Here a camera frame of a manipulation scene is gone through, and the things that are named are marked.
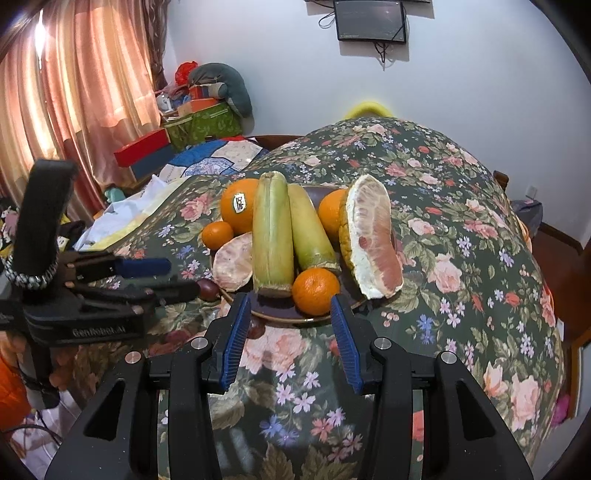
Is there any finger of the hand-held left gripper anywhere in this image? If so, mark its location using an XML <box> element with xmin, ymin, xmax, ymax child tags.
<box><xmin>76</xmin><ymin>256</ymin><xmax>173</xmax><ymax>280</ymax></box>
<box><xmin>74</xmin><ymin>279</ymin><xmax>202</xmax><ymax>308</ymax></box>

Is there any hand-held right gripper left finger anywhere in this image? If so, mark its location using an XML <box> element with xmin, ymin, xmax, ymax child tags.
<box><xmin>44</xmin><ymin>292</ymin><xmax>252</xmax><ymax>480</ymax></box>

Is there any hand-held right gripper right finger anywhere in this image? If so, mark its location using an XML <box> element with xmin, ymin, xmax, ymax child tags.
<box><xmin>330</xmin><ymin>294</ymin><xmax>543</xmax><ymax>480</ymax></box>

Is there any purple round plate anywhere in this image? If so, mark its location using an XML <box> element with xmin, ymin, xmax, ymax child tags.
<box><xmin>209</xmin><ymin>185</ymin><xmax>398</xmax><ymax>325</ymax></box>

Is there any small peeled pomelo segment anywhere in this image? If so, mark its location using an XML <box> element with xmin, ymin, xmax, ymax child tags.
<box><xmin>212</xmin><ymin>232</ymin><xmax>254</xmax><ymax>294</ymax></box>

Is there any small tangerine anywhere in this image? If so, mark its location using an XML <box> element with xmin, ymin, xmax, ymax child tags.
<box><xmin>202</xmin><ymin>221</ymin><xmax>235</xmax><ymax>251</ymax></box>
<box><xmin>292</xmin><ymin>268</ymin><xmax>341</xmax><ymax>317</ymax></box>

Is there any orange with white sticker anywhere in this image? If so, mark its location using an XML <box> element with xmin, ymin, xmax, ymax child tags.
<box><xmin>220</xmin><ymin>178</ymin><xmax>260</xmax><ymax>236</ymax></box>

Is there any large pomelo wedge with peel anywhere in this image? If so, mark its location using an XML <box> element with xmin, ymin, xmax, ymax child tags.
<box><xmin>338</xmin><ymin>174</ymin><xmax>404</xmax><ymax>300</ymax></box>

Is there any green sugarcane piece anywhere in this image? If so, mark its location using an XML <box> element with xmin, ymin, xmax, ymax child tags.
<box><xmin>252</xmin><ymin>171</ymin><xmax>295</xmax><ymax>298</ymax></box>
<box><xmin>287</xmin><ymin>183</ymin><xmax>341</xmax><ymax>273</ymax></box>

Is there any plain large orange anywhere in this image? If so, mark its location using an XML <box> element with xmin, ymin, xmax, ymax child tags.
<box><xmin>318</xmin><ymin>188</ymin><xmax>349</xmax><ymax>241</ymax></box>

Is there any white crumpled cloth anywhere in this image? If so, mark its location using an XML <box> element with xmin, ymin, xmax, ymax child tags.
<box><xmin>74</xmin><ymin>174</ymin><xmax>167</xmax><ymax>252</ymax></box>

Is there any red flat box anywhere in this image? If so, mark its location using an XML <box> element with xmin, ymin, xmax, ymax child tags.
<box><xmin>114</xmin><ymin>128</ymin><xmax>171</xmax><ymax>168</ymax></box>

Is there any blue patchwork quilt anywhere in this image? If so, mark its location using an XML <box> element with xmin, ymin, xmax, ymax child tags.
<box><xmin>159</xmin><ymin>138</ymin><xmax>273</xmax><ymax>181</ymax></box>

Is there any pink orange curtain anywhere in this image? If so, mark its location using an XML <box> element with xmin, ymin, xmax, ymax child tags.
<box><xmin>0</xmin><ymin>0</ymin><xmax>162</xmax><ymax>217</ymax></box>

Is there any floral green blanket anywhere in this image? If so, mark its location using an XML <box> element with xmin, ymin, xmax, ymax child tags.
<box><xmin>74</xmin><ymin>115</ymin><xmax>566</xmax><ymax>480</ymax></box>

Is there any green patterned box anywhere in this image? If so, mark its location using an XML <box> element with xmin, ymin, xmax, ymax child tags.
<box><xmin>164</xmin><ymin>102</ymin><xmax>243</xmax><ymax>151</ymax></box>

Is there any orange cardboard box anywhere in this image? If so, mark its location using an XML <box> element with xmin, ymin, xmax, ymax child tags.
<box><xmin>178</xmin><ymin>97</ymin><xmax>218</xmax><ymax>116</ymax></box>

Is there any orange cloth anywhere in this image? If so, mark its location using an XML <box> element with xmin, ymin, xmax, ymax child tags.
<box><xmin>0</xmin><ymin>355</ymin><xmax>29</xmax><ymax>418</ymax></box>

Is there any brown side drape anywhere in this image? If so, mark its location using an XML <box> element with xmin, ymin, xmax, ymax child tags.
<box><xmin>145</xmin><ymin>0</ymin><xmax>178</xmax><ymax>88</ymax></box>

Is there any dark grey bag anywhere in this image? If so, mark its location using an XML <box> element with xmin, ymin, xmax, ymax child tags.
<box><xmin>510</xmin><ymin>198</ymin><xmax>543</xmax><ymax>250</ymax></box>

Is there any yellow chair back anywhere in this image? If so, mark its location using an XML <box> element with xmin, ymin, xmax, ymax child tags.
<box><xmin>344</xmin><ymin>98</ymin><xmax>393</xmax><ymax>119</ymax></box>

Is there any braided wrist strap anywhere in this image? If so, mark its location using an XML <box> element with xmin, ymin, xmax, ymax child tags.
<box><xmin>0</xmin><ymin>256</ymin><xmax>58</xmax><ymax>291</ymax></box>

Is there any small black wall monitor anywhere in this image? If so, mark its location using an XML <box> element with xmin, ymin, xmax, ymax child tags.
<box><xmin>333</xmin><ymin>0</ymin><xmax>408</xmax><ymax>44</ymax></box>

